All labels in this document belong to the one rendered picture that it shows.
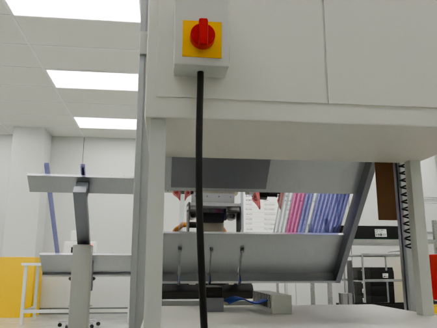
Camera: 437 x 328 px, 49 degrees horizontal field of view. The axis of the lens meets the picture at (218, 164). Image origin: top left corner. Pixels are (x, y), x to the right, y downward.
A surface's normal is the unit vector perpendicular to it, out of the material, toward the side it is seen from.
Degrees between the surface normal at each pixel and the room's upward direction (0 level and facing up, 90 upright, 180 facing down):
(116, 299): 90
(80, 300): 90
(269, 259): 135
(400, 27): 90
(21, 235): 90
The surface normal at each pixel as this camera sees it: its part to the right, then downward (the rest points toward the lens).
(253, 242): 0.08, 0.54
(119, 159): 0.11, -0.21
